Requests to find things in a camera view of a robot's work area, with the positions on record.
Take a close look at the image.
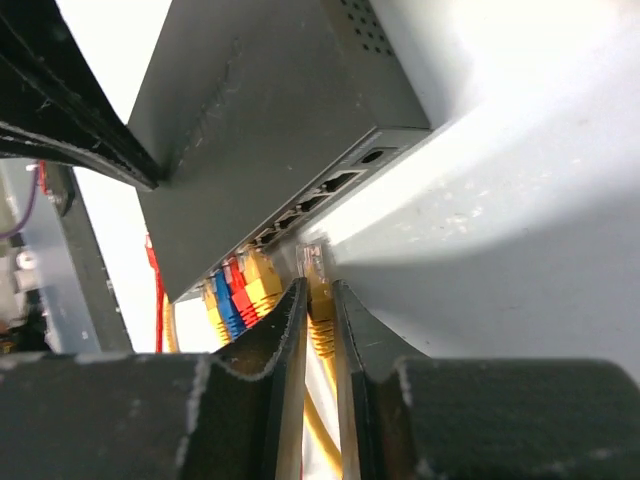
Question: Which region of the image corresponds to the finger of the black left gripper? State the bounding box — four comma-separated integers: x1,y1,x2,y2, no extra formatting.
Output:
1,1,162,190

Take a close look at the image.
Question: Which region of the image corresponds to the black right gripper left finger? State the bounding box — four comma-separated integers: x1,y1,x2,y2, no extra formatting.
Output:
1,278,307,479

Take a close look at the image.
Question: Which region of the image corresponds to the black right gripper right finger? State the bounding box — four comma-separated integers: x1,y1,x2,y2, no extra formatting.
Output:
332,280,639,479

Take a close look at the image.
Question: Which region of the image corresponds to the black network switch box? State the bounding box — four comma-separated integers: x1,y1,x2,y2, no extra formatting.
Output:
129,1,431,300

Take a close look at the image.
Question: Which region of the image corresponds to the blue ethernet cable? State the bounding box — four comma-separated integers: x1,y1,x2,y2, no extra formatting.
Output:
212,269,246,339

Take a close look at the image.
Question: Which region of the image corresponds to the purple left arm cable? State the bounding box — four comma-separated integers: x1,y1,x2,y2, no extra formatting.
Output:
0,164,44,241

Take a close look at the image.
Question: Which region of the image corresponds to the yellow cable long loop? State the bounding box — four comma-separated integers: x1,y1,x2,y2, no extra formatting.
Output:
156,284,231,353

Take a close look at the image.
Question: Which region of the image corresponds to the red ethernet cable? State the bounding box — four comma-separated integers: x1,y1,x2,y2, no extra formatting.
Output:
143,232,261,354

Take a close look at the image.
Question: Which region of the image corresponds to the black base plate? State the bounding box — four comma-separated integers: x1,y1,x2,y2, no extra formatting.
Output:
42,163,133,352

